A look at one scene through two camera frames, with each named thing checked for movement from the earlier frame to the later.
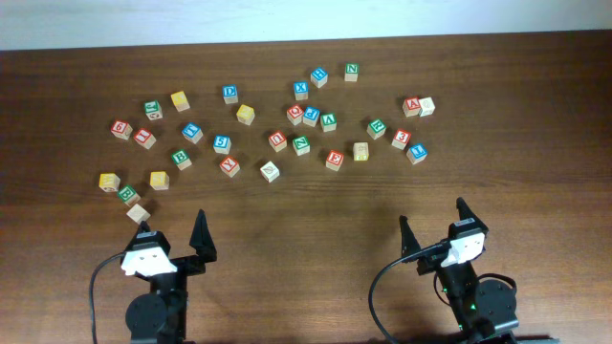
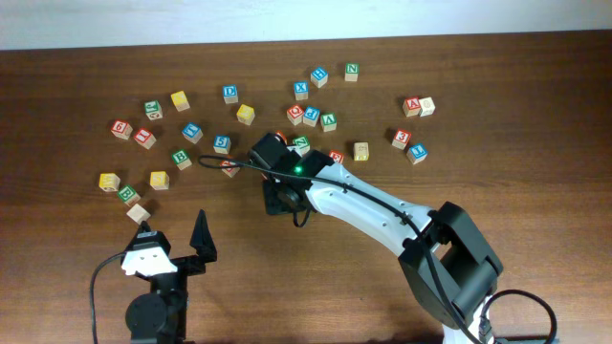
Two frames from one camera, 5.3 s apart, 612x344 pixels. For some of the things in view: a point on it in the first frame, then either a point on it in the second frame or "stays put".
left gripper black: (184, 263) stays put
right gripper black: (431, 263) -> (275, 205)
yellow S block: (246, 115) stays put
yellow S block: (160, 181) stays put
